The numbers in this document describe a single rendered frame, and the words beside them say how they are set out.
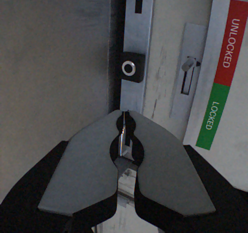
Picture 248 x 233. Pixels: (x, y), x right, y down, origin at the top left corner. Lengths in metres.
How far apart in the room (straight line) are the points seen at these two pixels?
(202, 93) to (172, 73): 0.08
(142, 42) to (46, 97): 0.23
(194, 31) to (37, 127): 0.33
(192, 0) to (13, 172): 0.42
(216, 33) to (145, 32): 0.15
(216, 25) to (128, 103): 0.26
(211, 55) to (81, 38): 0.23
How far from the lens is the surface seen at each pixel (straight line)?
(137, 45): 0.43
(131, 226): 0.73
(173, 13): 0.41
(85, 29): 0.36
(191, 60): 0.40
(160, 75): 0.44
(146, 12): 0.42
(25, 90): 0.29
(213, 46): 0.36
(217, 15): 0.36
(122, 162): 0.57
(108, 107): 0.49
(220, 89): 0.42
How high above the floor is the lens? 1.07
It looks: 24 degrees down
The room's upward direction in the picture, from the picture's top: 107 degrees clockwise
